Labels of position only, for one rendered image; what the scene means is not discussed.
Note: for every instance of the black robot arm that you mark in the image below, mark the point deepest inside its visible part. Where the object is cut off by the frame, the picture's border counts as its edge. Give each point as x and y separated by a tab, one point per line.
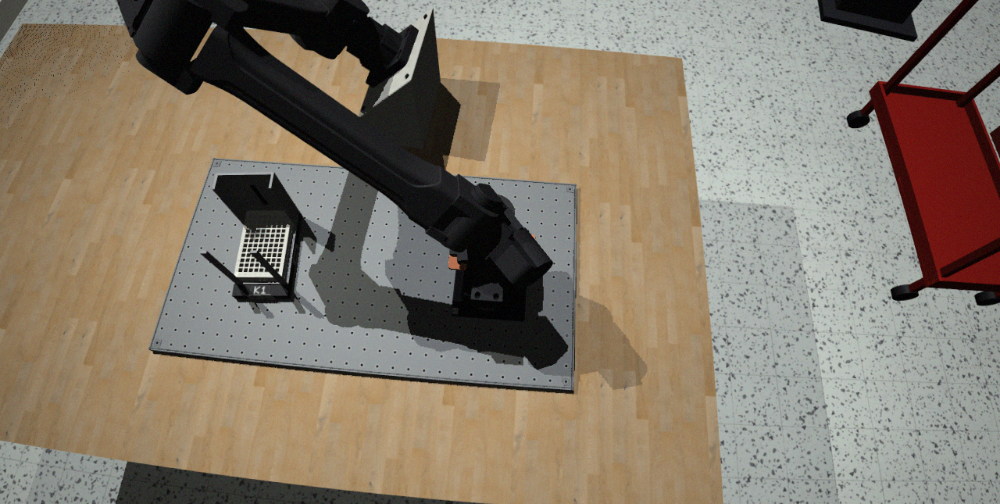
452	210

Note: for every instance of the black rack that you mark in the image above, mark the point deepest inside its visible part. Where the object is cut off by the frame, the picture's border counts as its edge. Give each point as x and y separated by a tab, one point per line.
242	192

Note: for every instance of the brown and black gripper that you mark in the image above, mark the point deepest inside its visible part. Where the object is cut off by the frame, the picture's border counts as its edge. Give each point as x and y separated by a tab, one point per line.
457	260

